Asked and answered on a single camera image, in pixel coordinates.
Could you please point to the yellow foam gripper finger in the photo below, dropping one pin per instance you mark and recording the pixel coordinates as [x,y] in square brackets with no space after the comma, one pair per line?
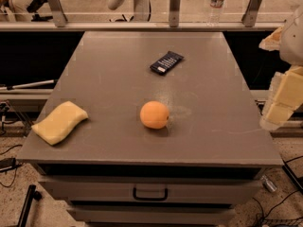
[272,42]
[284,98]

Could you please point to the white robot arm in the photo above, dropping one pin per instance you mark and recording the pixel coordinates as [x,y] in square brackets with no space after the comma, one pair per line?
[291,41]

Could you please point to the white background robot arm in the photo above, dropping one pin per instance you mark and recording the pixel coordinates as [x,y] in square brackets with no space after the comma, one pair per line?
[141,9]

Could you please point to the clear plastic water bottle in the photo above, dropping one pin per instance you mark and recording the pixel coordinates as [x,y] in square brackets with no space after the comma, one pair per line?
[216,7]

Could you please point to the orange fruit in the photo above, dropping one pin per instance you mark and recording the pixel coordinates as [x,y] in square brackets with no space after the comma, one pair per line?
[154,115]

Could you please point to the yellow sponge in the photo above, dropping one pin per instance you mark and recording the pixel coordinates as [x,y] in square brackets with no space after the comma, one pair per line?
[60,122]

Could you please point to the grey upper drawer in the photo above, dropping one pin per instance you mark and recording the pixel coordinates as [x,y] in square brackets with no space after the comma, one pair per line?
[111,189]

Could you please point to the grey drawer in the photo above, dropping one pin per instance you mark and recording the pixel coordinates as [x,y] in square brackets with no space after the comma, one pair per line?
[111,189]
[151,215]

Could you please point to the grey lower drawer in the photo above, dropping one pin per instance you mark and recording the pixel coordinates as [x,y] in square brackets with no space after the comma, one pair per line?
[151,215]

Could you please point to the metal railing with posts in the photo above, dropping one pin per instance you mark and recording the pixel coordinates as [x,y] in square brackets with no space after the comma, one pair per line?
[95,15]

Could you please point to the seated person in background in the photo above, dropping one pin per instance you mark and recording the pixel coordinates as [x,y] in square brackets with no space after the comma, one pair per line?
[19,0]

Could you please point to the grey metal rod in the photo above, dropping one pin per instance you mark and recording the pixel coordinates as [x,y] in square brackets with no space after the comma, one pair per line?
[28,85]

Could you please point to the black floor stand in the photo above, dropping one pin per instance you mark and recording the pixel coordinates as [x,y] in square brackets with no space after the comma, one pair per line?
[32,195]

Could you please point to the black power adapter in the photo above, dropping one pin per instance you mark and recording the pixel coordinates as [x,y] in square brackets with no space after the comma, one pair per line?
[7,164]

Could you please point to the black drawer handle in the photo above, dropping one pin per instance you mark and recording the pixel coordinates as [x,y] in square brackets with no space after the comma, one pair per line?
[150,195]

